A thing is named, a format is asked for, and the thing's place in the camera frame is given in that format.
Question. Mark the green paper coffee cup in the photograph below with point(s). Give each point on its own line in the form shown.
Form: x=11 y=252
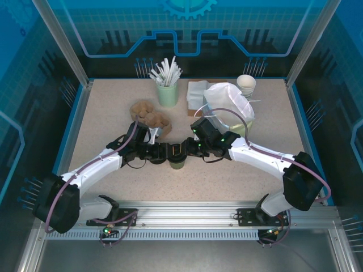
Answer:
x=177 y=166

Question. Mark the green and white paper bag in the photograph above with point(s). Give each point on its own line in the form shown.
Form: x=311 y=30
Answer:
x=227 y=96

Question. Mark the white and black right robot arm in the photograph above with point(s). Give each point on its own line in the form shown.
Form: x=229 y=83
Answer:
x=261 y=158

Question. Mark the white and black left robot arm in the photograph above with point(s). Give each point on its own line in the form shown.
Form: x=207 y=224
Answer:
x=96 y=170

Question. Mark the white napkin stack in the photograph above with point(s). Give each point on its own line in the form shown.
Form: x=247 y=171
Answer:
x=195 y=90

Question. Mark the green straw holder cup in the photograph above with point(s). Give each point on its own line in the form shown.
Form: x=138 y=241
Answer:
x=168 y=96

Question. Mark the white paper cup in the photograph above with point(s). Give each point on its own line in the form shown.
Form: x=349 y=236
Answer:
x=246 y=81
x=249 y=93
x=249 y=90

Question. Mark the white wrapped straw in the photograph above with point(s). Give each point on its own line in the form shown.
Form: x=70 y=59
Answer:
x=178 y=74
x=175 y=69
x=165 y=68
x=156 y=73
x=172 y=69
x=154 y=77

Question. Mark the small LED circuit board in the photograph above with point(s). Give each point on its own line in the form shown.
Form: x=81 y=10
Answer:
x=108 y=231
x=272 y=232

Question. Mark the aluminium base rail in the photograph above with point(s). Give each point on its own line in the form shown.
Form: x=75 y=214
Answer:
x=187 y=212

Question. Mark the blue aluminium side rail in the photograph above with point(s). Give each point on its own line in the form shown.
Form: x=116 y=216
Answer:
x=305 y=133
x=74 y=133

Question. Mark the aluminium frame post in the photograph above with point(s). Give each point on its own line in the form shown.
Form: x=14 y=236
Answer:
x=64 y=42
x=307 y=42

